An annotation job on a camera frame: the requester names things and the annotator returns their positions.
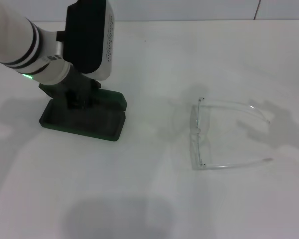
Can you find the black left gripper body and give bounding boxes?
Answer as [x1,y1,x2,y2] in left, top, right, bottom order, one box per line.
[38,71,102,100]

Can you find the green glasses case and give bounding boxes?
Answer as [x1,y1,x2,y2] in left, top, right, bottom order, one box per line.
[38,84,128,144]

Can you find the clear white glasses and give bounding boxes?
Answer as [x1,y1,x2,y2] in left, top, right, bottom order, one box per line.
[190,96,274,171]

